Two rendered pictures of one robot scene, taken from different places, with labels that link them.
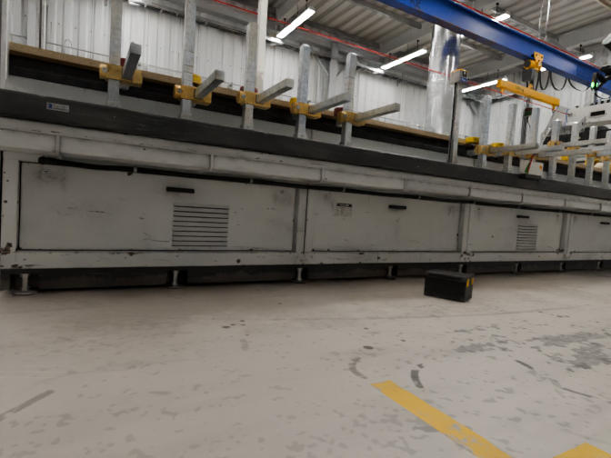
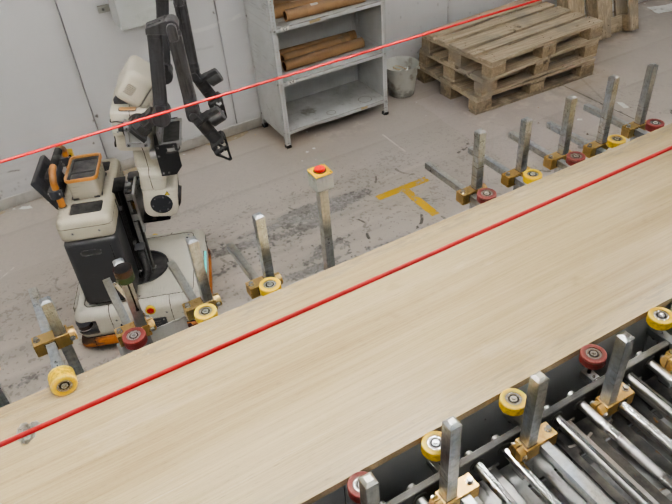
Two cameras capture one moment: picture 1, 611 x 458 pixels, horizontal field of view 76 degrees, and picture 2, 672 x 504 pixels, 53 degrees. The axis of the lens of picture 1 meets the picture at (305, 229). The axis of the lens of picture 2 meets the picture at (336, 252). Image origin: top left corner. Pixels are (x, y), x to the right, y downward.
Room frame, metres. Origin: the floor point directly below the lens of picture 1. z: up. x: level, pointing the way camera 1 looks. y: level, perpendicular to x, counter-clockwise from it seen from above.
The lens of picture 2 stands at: (4.31, -0.68, 2.50)
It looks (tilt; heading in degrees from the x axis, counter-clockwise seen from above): 39 degrees down; 183
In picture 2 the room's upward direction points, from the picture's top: 5 degrees counter-clockwise
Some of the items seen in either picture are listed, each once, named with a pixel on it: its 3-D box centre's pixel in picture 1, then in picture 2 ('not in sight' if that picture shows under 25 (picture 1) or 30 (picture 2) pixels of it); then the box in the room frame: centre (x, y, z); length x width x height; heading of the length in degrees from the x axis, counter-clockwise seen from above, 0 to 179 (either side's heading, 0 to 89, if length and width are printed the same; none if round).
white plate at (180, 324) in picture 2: (531, 168); (154, 339); (2.59, -1.46, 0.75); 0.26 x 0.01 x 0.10; 119
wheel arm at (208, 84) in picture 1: (202, 91); (580, 141); (1.46, 0.41, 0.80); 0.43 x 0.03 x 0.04; 29
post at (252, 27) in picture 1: (249, 82); (564, 144); (1.64, 0.27, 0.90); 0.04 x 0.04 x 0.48; 29
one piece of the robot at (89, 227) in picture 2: not in sight; (108, 223); (1.60, -1.94, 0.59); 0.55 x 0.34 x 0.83; 9
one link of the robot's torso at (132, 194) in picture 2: not in sight; (156, 193); (1.50, -1.69, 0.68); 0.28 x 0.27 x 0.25; 9
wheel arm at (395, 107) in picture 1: (365, 116); (456, 185); (1.83, -0.24, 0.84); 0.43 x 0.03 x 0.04; 29
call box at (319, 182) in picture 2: (458, 78); (320, 179); (2.25, -0.81, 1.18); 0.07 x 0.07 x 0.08; 29
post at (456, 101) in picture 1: (455, 124); (326, 235); (2.25, -0.81, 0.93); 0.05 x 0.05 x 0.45; 29
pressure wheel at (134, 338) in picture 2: not in sight; (137, 345); (2.71, -1.46, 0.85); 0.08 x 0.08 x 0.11
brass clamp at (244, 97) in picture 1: (253, 100); (558, 158); (1.65, 0.25, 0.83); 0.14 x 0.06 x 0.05; 119
